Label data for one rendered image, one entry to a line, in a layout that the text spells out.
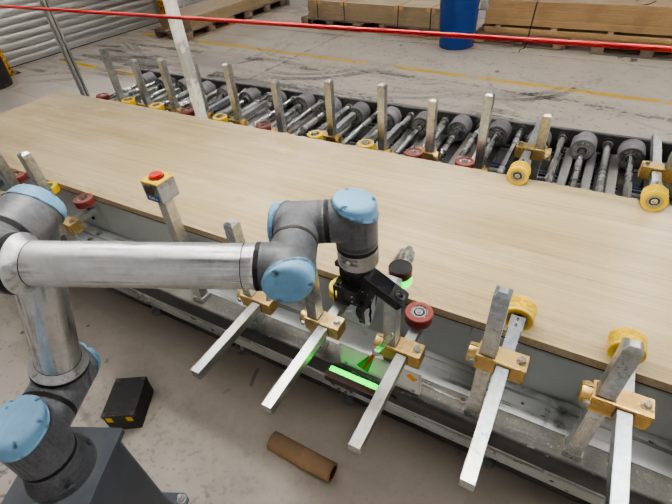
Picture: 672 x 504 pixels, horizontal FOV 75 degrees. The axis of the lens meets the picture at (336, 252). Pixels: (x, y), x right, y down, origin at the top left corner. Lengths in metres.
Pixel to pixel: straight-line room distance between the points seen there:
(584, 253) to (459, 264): 0.40
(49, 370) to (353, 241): 0.92
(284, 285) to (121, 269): 0.29
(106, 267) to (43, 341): 0.51
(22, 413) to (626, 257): 1.76
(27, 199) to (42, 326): 0.35
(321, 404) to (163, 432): 0.73
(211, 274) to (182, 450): 1.50
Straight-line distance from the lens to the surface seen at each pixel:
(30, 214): 1.06
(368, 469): 2.01
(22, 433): 1.40
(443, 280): 1.38
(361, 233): 0.86
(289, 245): 0.78
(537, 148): 1.99
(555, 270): 1.49
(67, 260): 0.89
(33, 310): 1.24
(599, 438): 1.51
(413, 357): 1.22
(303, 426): 2.12
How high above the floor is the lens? 1.85
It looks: 40 degrees down
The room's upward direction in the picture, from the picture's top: 5 degrees counter-clockwise
